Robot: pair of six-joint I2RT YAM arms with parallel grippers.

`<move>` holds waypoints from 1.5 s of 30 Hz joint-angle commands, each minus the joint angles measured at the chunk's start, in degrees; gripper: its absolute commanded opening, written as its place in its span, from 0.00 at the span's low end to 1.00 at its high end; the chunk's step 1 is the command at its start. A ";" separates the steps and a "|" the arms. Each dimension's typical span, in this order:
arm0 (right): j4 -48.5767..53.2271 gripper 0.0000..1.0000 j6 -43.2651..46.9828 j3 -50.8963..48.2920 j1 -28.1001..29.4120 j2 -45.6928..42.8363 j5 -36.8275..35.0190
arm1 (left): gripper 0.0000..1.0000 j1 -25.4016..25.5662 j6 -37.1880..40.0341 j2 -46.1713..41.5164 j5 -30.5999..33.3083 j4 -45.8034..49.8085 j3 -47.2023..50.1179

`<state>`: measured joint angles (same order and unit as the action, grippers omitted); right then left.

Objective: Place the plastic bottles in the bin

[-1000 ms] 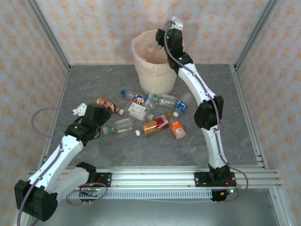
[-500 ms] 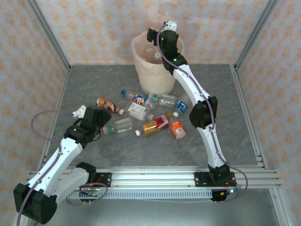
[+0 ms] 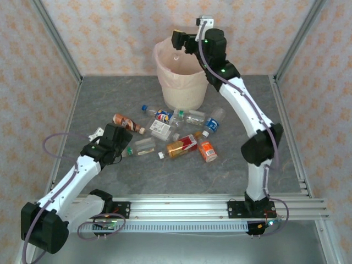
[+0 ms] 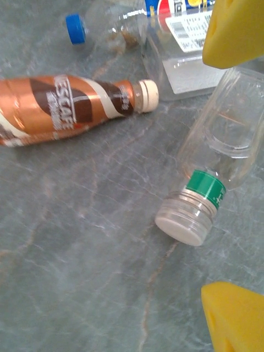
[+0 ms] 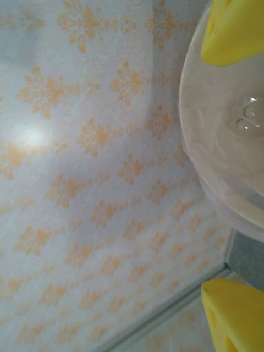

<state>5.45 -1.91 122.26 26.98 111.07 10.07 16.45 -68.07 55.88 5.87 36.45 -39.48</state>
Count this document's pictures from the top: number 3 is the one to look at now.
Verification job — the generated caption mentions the brown label plastic bottle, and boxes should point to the brown label plastic bottle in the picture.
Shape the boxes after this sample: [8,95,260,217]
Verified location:
[112,113,146,135]

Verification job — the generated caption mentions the clear bottle green cap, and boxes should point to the clear bottle green cap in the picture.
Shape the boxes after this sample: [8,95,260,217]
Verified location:
[122,138,156,157]
[173,109,206,127]

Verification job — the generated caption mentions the clear bottle white label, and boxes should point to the clear bottle white label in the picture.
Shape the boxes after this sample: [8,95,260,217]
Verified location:
[150,118,181,141]

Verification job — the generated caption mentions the red gold label bottle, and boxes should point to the red gold label bottle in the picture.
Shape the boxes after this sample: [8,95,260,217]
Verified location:
[158,134,199,160]

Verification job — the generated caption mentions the blue label plastic bottle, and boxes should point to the blue label plastic bottle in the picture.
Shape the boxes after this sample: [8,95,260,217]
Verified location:
[203,107,227,138]

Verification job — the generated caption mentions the orange label plastic bottle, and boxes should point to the orange label plastic bottle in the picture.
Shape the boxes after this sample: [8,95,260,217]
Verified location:
[194,131,218,163]

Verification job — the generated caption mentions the pink plastic bin liner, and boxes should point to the pink plastic bin liner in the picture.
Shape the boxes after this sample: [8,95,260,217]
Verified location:
[152,37,215,93]

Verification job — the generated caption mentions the cream plastic waste bin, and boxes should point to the cream plastic waste bin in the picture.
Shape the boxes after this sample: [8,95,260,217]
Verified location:
[153,37,218,110]

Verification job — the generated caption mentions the Pepsi bottle blue cap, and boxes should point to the Pepsi bottle blue cap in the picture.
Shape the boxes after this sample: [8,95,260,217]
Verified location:
[141,104,184,130]

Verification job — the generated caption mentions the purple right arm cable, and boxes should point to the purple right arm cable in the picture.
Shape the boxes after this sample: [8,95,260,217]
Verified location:
[197,21,290,237]

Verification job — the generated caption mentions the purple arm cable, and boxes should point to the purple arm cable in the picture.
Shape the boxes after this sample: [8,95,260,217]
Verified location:
[197,21,290,237]
[21,133,126,264]

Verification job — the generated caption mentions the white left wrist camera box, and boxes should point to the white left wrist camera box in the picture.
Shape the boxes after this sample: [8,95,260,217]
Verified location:
[87,126,105,140]

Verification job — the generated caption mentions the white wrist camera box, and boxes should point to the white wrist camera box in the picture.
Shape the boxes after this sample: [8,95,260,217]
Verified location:
[87,126,105,140]
[195,15,214,42]

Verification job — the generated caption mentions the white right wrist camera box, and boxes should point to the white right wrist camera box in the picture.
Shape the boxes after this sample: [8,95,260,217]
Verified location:
[195,15,214,42]

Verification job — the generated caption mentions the aluminium table side rail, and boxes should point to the aluminium table side rail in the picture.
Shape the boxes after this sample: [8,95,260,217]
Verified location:
[271,74,314,198]
[43,79,83,199]

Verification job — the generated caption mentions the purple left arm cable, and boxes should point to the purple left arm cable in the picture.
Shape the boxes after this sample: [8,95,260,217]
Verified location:
[21,133,126,264]

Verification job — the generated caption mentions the aluminium frame post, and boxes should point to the aluminium frame post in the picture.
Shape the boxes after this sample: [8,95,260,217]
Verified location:
[274,0,328,83]
[29,0,84,85]

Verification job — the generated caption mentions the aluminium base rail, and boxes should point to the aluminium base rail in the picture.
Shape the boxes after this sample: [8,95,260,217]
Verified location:
[29,194,331,221]

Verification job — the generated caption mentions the grey slotted cable duct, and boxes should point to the grey slotted cable duct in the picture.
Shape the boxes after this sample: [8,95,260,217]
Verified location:
[65,222,250,233]

